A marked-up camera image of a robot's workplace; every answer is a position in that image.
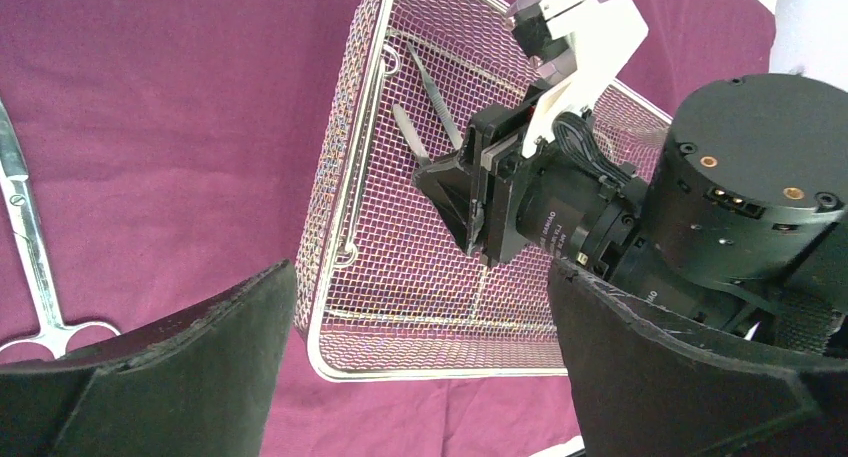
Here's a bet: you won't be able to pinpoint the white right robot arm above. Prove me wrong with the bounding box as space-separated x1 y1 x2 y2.
412 73 847 359

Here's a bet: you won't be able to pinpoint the metal mesh instrument tray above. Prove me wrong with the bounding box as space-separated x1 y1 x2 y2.
294 0 691 384

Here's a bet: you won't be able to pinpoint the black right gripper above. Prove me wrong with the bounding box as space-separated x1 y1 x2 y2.
412 83 663 279

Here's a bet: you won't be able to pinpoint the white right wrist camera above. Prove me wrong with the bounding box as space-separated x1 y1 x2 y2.
504 0 648 158

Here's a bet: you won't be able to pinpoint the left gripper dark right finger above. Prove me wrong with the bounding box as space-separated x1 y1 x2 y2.
547 260 847 456

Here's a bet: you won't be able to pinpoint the steel scalpel handle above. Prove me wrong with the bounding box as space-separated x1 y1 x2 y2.
392 103 428 164

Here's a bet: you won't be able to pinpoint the magenta surgical wrap cloth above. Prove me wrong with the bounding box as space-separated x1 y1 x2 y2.
1 0 776 456

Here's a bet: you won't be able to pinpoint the large steel dressing forceps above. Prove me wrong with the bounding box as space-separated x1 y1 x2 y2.
406 42 463 150

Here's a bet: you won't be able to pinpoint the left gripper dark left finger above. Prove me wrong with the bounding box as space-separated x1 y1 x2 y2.
1 260 297 456

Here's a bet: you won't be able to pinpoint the large steel ring scissors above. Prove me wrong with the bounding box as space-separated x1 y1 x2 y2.
1 107 121 359

